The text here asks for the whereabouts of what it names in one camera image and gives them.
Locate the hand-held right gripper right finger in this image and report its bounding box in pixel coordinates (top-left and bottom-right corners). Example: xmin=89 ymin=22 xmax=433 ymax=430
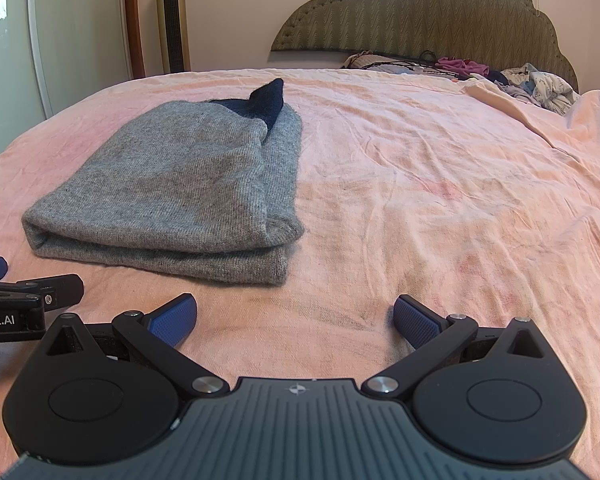
xmin=361 ymin=295 xmax=556 ymax=403

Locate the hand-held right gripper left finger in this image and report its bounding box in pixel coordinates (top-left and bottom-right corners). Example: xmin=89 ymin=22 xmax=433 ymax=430
xmin=42 ymin=293 xmax=231 ymax=402

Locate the grey sweater with navy sleeves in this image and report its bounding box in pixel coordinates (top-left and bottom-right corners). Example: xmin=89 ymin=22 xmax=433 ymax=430
xmin=21 ymin=78 xmax=306 ymax=287

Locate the pink bed sheet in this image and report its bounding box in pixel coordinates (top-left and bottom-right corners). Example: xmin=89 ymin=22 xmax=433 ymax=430
xmin=0 ymin=67 xmax=600 ymax=480

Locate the white framed glass door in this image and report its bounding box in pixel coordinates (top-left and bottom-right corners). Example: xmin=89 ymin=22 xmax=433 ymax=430
xmin=0 ymin=0 xmax=133 ymax=168

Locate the pink garment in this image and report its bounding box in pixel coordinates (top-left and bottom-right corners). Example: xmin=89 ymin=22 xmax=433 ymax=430
xmin=436 ymin=57 xmax=491 ymax=79

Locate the white patterned garment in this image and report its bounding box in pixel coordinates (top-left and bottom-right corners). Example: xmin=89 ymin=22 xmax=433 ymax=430
xmin=500 ymin=63 xmax=579 ymax=112

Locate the gold tower heater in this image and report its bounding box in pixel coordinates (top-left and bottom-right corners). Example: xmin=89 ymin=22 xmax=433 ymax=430
xmin=154 ymin=0 xmax=192 ymax=75

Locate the olive padded headboard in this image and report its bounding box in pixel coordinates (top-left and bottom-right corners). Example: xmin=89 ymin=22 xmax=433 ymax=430
xmin=270 ymin=0 xmax=580 ymax=93

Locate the black cord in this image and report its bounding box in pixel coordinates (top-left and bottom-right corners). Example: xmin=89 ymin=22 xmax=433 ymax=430
xmin=370 ymin=50 xmax=443 ymax=74

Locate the brown wooden door frame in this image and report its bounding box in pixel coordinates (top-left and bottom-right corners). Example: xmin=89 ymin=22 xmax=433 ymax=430
xmin=121 ymin=0 xmax=146 ymax=80

